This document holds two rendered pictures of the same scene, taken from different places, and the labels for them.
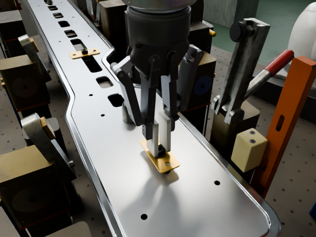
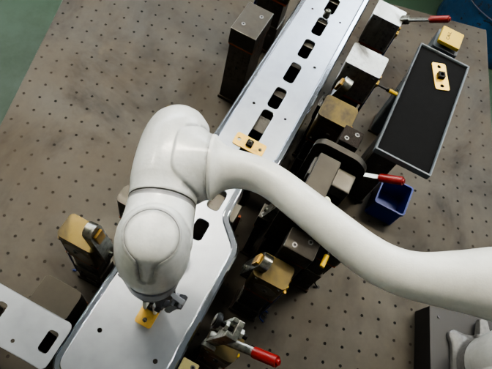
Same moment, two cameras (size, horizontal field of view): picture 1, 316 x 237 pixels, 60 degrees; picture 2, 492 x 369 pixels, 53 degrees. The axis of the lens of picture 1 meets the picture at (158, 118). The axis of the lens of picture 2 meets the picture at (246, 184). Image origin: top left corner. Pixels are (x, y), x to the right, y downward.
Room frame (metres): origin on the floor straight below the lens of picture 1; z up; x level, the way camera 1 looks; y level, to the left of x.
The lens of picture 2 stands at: (0.23, -0.18, 2.06)
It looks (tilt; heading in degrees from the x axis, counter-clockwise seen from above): 63 degrees down; 35
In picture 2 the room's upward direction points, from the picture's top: 21 degrees clockwise
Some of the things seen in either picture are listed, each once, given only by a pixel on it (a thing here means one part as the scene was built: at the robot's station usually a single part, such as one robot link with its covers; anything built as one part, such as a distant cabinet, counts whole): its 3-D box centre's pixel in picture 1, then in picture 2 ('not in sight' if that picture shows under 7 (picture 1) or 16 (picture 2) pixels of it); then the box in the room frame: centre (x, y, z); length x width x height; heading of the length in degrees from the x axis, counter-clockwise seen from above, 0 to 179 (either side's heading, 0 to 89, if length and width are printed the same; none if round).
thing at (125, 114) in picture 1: (130, 112); not in sight; (0.44, 0.06, 1.02); 0.03 x 0.03 x 0.07
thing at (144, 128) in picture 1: (141, 126); not in sight; (0.31, 0.02, 1.09); 0.03 x 0.01 x 0.05; 118
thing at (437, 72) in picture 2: not in sight; (441, 75); (1.20, 0.07, 1.17); 0.08 x 0.04 x 0.01; 52
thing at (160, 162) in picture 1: (159, 151); (152, 306); (0.33, 0.00, 1.02); 0.08 x 0.04 x 0.01; 28
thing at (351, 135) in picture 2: not in sight; (326, 173); (0.92, 0.07, 0.90); 0.05 x 0.05 x 0.40; 27
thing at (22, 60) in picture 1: (32, 118); not in sight; (0.60, 0.35, 0.87); 0.12 x 0.07 x 0.35; 117
